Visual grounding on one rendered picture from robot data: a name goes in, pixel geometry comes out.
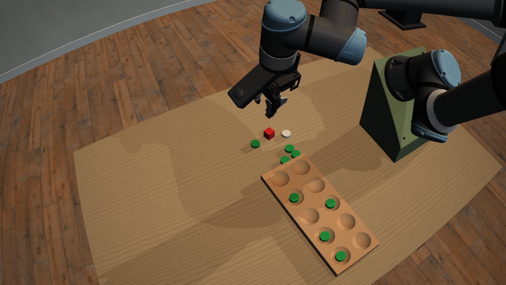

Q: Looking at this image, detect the orange wooden tray with round pockets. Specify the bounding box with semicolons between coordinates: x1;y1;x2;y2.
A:
261;153;380;277

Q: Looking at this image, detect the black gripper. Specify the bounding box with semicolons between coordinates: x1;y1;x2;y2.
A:
254;52;302;119

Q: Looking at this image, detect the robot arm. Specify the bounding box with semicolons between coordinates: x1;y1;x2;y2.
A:
228;0;506;143

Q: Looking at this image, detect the red block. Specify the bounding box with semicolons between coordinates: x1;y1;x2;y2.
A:
264;127;275;140

